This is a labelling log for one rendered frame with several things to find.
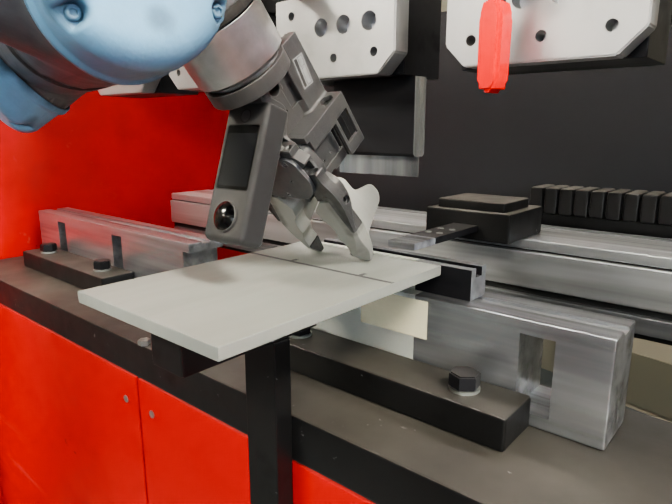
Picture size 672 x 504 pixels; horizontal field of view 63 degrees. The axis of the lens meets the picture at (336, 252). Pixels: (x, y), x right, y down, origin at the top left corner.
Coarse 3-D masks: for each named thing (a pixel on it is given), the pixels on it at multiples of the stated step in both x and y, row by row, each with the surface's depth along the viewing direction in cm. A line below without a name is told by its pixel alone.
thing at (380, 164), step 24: (360, 96) 56; (384, 96) 54; (408, 96) 52; (360, 120) 56; (384, 120) 54; (408, 120) 53; (360, 144) 57; (384, 144) 55; (408, 144) 53; (360, 168) 58; (384, 168) 57; (408, 168) 55
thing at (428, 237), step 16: (432, 208) 75; (448, 208) 73; (464, 208) 73; (480, 208) 71; (496, 208) 70; (512, 208) 71; (528, 208) 73; (432, 224) 75; (448, 224) 72; (464, 224) 72; (480, 224) 70; (496, 224) 69; (512, 224) 69; (528, 224) 73; (400, 240) 61; (416, 240) 61; (432, 240) 62; (480, 240) 71; (496, 240) 69; (512, 240) 69
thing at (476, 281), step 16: (336, 240) 64; (416, 256) 57; (432, 256) 56; (448, 272) 52; (464, 272) 51; (480, 272) 52; (416, 288) 55; (432, 288) 54; (448, 288) 52; (464, 288) 51; (480, 288) 52
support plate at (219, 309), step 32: (256, 256) 56; (288, 256) 56; (320, 256) 56; (352, 256) 56; (384, 256) 56; (96, 288) 45; (128, 288) 45; (160, 288) 45; (192, 288) 45; (224, 288) 45; (256, 288) 45; (288, 288) 45; (320, 288) 45; (352, 288) 45; (384, 288) 45; (128, 320) 39; (160, 320) 37; (192, 320) 37; (224, 320) 37; (256, 320) 37; (288, 320) 37; (320, 320) 40; (224, 352) 33
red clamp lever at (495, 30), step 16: (496, 0) 39; (496, 16) 38; (480, 32) 40; (496, 32) 39; (480, 48) 40; (496, 48) 39; (480, 64) 40; (496, 64) 39; (480, 80) 40; (496, 80) 40
